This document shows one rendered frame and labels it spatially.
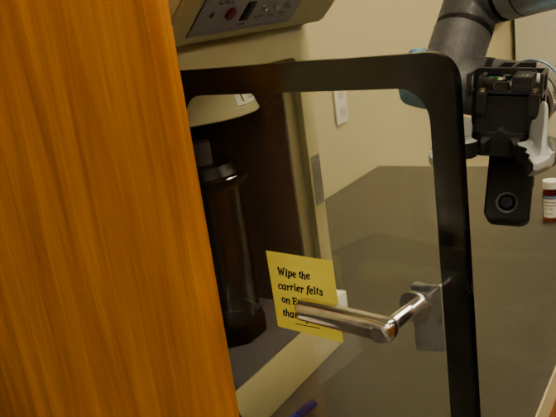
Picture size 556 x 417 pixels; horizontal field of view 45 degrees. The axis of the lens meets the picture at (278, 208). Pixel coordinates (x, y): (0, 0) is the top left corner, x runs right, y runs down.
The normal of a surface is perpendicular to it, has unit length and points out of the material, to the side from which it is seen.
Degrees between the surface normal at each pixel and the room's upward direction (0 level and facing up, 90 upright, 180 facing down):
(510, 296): 0
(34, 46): 90
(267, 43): 90
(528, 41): 90
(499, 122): 89
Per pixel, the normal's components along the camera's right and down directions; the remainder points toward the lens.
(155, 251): -0.52, 0.31
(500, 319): -0.14, -0.95
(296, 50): 0.84, 0.04
